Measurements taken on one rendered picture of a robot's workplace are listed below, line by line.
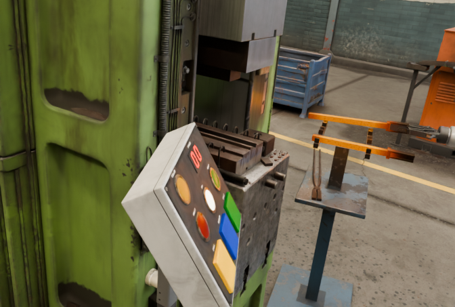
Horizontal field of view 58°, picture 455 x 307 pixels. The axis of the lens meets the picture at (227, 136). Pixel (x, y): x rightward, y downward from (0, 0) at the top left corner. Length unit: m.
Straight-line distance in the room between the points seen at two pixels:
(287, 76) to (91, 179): 4.07
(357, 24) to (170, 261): 8.62
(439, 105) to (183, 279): 4.24
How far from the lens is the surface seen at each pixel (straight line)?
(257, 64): 1.30
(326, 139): 1.77
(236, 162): 1.33
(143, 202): 0.71
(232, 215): 0.97
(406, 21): 8.93
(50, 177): 1.47
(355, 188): 2.03
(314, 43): 9.54
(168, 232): 0.72
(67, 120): 1.29
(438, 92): 4.78
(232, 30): 1.19
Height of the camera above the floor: 1.53
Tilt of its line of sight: 21 degrees down
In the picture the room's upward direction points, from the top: 6 degrees clockwise
